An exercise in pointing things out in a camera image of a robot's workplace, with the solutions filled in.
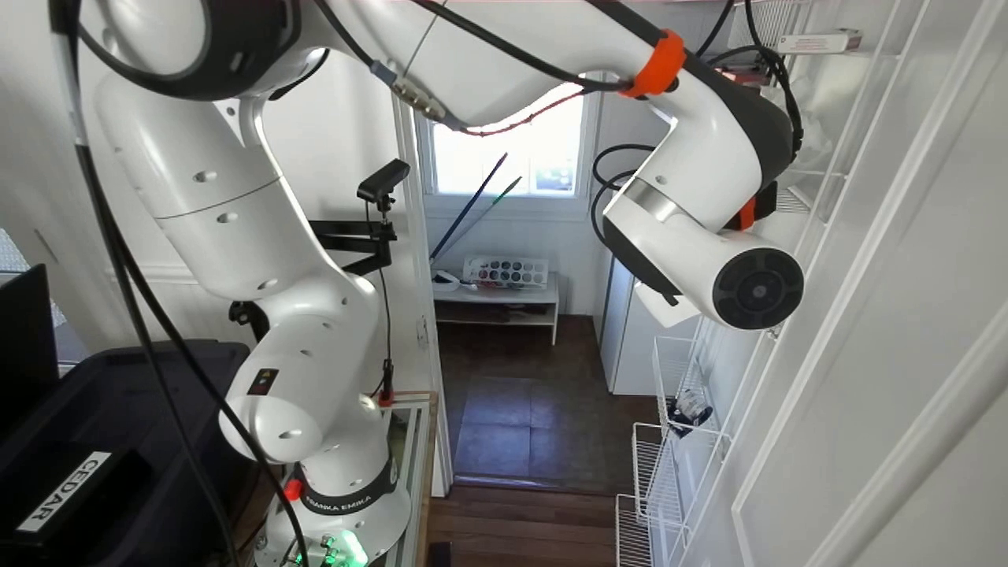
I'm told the white tray with round holes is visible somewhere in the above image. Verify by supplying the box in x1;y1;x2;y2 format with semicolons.
459;251;550;292

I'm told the low white bench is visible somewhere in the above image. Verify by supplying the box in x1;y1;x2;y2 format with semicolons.
432;273;565;348

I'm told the white framed window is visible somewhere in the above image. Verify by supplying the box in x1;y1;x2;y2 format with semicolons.
421;87;592;209

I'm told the white cabinet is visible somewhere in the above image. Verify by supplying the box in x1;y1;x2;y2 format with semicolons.
594;254;695;399

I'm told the black and white patterned pouch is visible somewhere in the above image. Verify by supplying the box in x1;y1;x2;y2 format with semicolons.
665;387;719;439

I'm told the long white box red print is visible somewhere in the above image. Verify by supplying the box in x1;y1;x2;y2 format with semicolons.
774;30;867;57

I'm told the white panelled door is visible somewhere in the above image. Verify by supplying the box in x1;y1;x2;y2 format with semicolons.
671;0;1008;567

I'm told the black equipment case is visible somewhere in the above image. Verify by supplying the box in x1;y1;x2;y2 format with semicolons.
0;339;262;567

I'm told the green broom handle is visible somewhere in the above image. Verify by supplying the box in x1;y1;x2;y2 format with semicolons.
459;172;525;241

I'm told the blue broom handle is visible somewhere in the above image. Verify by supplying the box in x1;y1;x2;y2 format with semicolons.
427;151;511;263

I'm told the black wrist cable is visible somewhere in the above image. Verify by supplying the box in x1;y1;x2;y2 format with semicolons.
585;140;659;254

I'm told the black camera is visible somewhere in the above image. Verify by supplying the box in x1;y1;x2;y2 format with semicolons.
354;155;415;209

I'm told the red and white thin cable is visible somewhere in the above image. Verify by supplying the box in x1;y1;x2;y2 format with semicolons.
459;87;592;140

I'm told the grey braided cable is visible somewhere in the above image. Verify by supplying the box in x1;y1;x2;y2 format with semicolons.
367;57;470;136

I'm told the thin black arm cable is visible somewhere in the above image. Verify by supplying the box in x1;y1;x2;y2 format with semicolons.
311;0;673;92

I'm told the white wire door rack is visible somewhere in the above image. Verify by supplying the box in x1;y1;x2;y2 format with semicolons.
612;0;917;567

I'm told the orange cable clip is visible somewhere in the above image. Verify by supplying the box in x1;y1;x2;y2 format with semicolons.
620;30;689;104

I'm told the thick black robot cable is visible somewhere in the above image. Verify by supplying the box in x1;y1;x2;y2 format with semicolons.
45;0;319;567

